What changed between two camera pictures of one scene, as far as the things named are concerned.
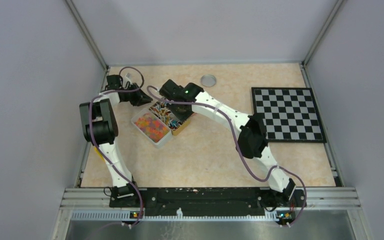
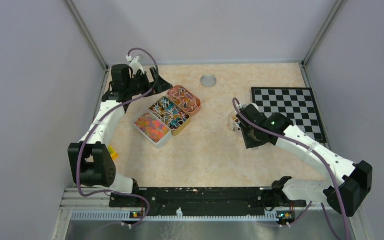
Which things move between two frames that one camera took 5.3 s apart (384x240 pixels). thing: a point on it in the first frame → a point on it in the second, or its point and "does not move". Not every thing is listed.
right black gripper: x=181 y=117 → x=249 y=143
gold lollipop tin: x=161 y=110 does not move
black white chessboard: x=290 y=114 does not move
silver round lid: x=208 y=80 does not move
